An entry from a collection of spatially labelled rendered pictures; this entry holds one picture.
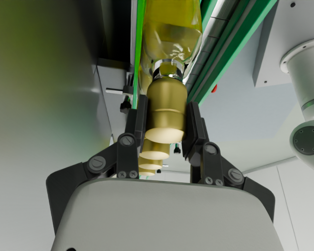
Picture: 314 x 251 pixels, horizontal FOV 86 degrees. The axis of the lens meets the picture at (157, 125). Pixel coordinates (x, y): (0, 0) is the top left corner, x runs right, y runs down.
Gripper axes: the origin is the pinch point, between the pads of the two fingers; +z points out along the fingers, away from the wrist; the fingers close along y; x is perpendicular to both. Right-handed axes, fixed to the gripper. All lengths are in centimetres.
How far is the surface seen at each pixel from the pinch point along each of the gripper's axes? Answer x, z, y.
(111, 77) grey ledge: -19.3, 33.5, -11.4
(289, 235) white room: -380, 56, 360
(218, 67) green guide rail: -5.7, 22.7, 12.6
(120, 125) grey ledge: -51, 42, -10
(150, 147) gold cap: -4.1, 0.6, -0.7
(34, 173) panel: -7.8, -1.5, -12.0
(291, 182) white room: -310, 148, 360
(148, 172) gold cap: -15.4, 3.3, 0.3
